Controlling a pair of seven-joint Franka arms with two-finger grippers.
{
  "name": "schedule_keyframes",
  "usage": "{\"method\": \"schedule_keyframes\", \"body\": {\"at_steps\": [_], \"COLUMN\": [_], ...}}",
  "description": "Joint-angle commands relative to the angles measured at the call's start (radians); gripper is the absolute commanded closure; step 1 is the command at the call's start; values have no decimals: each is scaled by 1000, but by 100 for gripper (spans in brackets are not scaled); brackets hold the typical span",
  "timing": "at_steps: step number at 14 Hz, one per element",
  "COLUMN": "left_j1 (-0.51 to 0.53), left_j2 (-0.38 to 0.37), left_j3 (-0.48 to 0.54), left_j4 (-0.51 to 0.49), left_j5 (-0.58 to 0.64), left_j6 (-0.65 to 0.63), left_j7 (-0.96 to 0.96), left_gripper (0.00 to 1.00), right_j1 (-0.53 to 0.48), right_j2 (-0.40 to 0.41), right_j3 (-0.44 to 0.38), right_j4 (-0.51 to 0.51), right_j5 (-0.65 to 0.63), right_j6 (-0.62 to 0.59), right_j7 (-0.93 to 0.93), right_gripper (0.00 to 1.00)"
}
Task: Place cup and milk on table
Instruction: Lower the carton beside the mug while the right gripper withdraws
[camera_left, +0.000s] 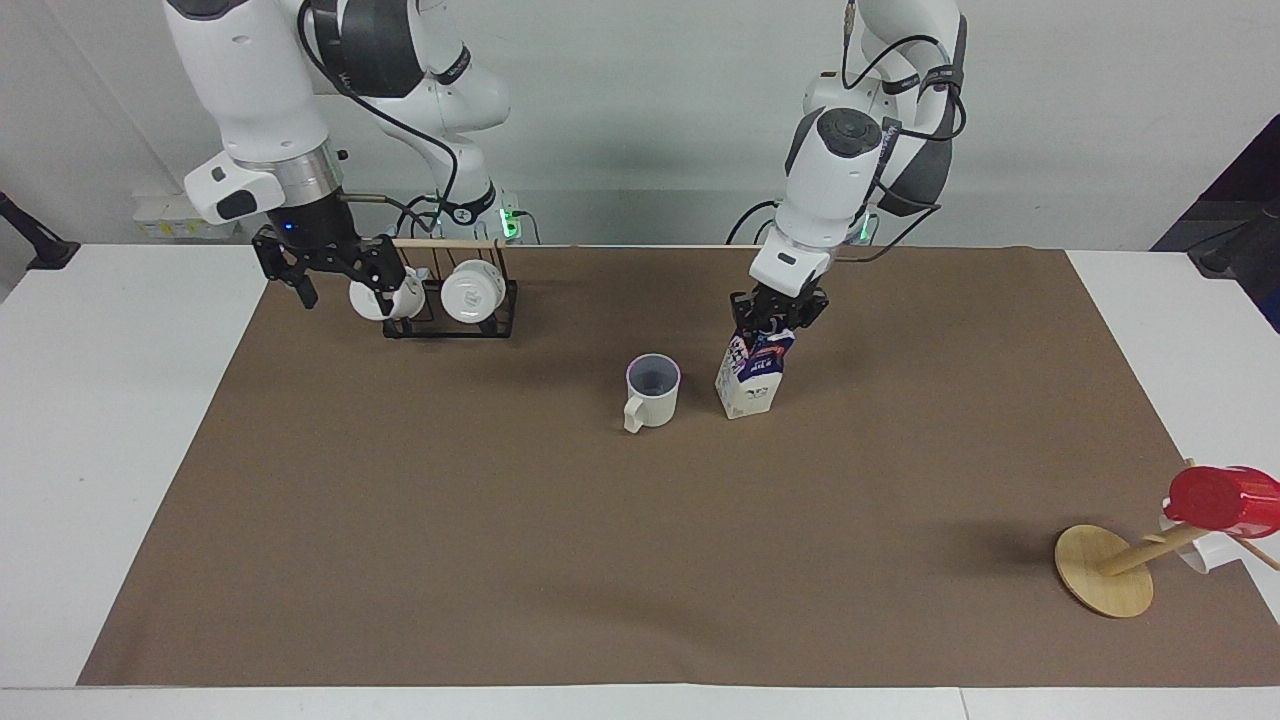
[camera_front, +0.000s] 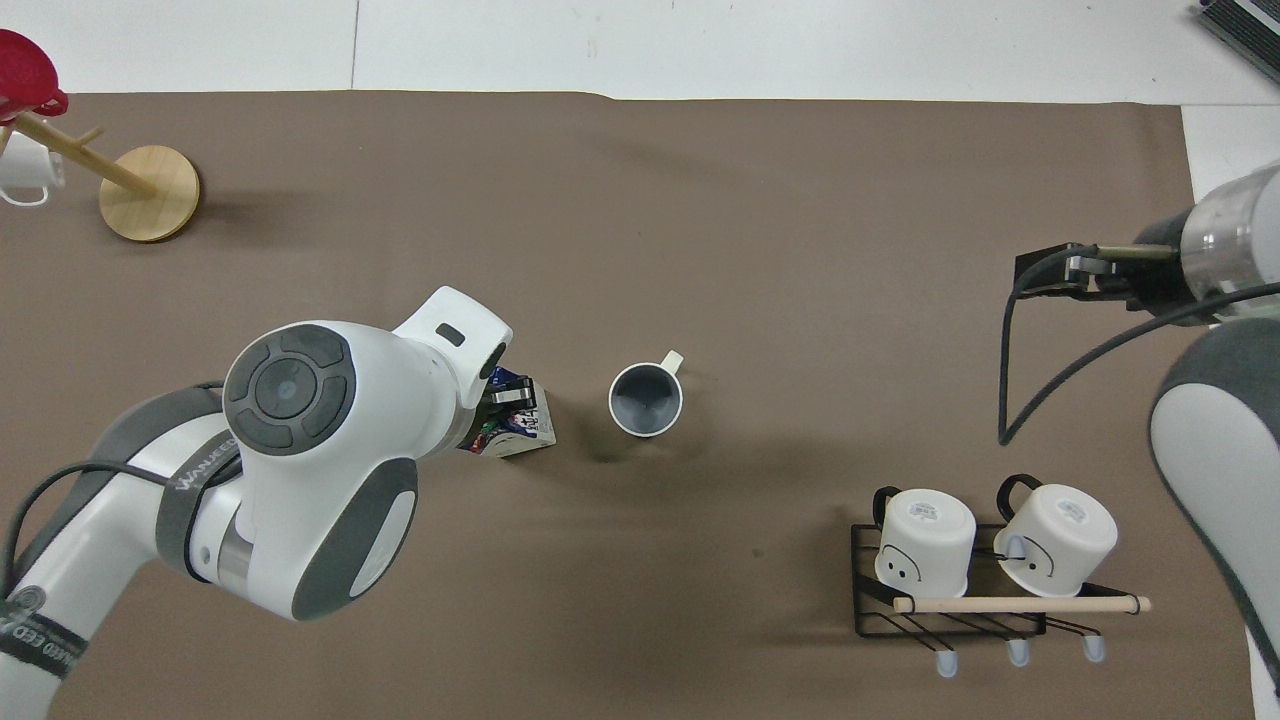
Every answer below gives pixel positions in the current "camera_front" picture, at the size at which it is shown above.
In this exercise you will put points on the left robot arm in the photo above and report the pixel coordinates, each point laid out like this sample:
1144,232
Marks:
300,520

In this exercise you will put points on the plain white cup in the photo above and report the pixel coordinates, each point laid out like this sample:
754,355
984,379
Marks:
22,165

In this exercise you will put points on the wooden mug tree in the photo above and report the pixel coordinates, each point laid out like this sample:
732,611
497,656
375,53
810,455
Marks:
150,195

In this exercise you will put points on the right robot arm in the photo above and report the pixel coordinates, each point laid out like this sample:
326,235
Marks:
1215,420

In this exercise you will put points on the grey mug with white outside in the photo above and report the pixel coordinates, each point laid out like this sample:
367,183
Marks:
646,400

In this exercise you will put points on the small printed milk carton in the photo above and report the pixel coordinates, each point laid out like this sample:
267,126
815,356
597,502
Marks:
525,432

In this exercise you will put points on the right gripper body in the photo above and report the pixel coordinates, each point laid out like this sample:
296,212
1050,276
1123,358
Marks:
1160,280

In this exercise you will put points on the red cup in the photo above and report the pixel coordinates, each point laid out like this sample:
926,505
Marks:
22,68

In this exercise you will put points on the black stand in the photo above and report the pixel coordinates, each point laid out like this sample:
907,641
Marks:
1245,28

